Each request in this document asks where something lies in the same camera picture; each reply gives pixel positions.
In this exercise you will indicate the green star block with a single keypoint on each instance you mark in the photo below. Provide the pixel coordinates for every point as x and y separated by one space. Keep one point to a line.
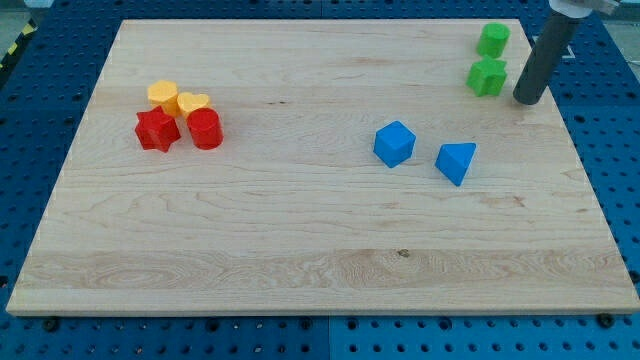
487 76

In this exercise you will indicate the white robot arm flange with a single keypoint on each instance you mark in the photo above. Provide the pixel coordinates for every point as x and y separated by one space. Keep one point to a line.
582 8

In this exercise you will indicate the red star block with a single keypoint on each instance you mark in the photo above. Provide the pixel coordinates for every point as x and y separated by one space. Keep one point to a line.
156 130

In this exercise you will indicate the light wooden board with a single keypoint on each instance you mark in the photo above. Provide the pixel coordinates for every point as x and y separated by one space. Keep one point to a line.
294 214

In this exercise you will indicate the blue cube block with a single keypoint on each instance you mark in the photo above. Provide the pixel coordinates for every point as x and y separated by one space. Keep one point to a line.
394 143

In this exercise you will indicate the red cylinder block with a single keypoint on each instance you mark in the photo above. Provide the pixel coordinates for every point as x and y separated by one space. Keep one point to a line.
205 128

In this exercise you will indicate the blue triangular prism block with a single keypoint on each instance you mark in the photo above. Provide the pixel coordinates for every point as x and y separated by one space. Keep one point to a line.
454 160

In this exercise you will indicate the yellow heart block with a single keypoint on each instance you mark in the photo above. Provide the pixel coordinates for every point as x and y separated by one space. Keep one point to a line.
188 102

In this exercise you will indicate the yellow hexagon block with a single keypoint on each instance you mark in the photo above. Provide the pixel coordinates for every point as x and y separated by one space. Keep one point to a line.
164 94

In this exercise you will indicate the green cylinder block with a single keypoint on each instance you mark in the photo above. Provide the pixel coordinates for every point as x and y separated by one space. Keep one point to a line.
493 40

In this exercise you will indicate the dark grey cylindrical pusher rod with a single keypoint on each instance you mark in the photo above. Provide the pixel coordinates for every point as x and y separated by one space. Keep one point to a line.
545 55

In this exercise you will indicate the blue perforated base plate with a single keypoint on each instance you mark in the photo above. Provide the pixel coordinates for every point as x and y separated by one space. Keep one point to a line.
48 90

